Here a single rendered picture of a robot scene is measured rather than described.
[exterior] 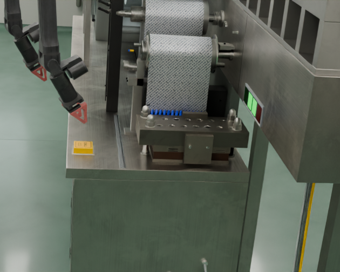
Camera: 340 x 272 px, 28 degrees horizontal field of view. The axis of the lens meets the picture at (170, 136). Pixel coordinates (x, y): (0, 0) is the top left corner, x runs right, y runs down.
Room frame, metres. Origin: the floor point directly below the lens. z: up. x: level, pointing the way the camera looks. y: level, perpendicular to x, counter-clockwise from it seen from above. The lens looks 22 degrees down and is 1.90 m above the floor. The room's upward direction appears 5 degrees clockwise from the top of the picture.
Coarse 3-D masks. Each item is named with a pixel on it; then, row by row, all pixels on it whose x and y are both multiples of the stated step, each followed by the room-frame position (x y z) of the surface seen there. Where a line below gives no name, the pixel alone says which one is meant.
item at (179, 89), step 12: (156, 72) 2.44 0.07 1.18; (168, 72) 2.45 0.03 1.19; (180, 72) 2.46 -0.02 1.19; (192, 72) 2.46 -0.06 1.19; (204, 72) 2.47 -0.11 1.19; (156, 84) 2.44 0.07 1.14; (168, 84) 2.45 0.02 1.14; (180, 84) 2.46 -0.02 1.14; (192, 84) 2.46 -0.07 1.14; (204, 84) 2.47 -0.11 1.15; (156, 96) 2.44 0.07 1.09; (168, 96) 2.45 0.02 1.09; (180, 96) 2.46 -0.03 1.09; (192, 96) 2.46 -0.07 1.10; (204, 96) 2.47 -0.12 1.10; (156, 108) 2.44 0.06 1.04; (168, 108) 2.45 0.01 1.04; (180, 108) 2.46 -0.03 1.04; (192, 108) 2.47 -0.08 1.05; (204, 108) 2.47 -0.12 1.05
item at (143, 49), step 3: (141, 42) 2.51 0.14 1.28; (144, 42) 2.48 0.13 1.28; (141, 45) 2.50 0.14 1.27; (144, 45) 2.47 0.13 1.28; (141, 48) 2.49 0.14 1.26; (144, 48) 2.46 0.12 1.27; (141, 51) 2.49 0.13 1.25; (144, 51) 2.46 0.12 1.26; (141, 54) 2.48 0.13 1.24; (144, 54) 2.46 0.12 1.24; (141, 57) 2.47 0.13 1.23; (144, 57) 2.47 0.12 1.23
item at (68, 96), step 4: (64, 88) 2.19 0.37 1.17; (68, 88) 2.20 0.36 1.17; (72, 88) 2.22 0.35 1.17; (60, 92) 2.20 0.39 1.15; (64, 92) 2.20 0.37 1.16; (68, 92) 2.20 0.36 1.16; (72, 92) 2.21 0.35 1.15; (76, 92) 2.23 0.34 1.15; (60, 96) 2.21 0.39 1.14; (64, 96) 2.20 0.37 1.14; (68, 96) 2.20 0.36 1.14; (72, 96) 2.21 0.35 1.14; (76, 96) 2.22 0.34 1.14; (80, 96) 2.22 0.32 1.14; (60, 100) 2.24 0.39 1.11; (64, 100) 2.21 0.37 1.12; (68, 100) 2.20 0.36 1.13; (72, 100) 2.21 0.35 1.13; (76, 100) 2.20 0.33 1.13; (80, 100) 2.20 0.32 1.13; (64, 104) 2.20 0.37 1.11; (68, 104) 2.19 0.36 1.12; (72, 104) 2.18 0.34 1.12; (68, 108) 2.18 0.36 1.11
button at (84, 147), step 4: (76, 144) 2.30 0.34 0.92; (80, 144) 2.30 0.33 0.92; (84, 144) 2.31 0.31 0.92; (88, 144) 2.31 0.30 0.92; (92, 144) 2.32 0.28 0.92; (76, 148) 2.27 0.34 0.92; (80, 148) 2.27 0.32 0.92; (84, 148) 2.27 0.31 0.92; (88, 148) 2.27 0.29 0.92; (92, 148) 2.28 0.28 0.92; (76, 152) 2.27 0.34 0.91; (80, 152) 2.27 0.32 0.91; (84, 152) 2.27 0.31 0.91; (88, 152) 2.27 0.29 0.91; (92, 152) 2.28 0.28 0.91
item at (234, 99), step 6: (210, 72) 2.92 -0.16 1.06; (216, 72) 2.80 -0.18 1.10; (222, 72) 2.69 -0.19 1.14; (210, 78) 2.91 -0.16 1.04; (216, 78) 2.79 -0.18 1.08; (222, 78) 2.68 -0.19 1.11; (210, 84) 2.90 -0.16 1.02; (216, 84) 2.78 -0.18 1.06; (222, 84) 2.67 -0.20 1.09; (228, 84) 2.57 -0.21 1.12; (228, 90) 2.56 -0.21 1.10; (234, 90) 2.51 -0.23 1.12; (228, 96) 2.54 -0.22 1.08; (234, 96) 2.51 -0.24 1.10; (228, 102) 2.53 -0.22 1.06; (234, 102) 2.51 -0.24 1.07; (228, 108) 2.52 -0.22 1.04; (234, 108) 2.51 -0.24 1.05
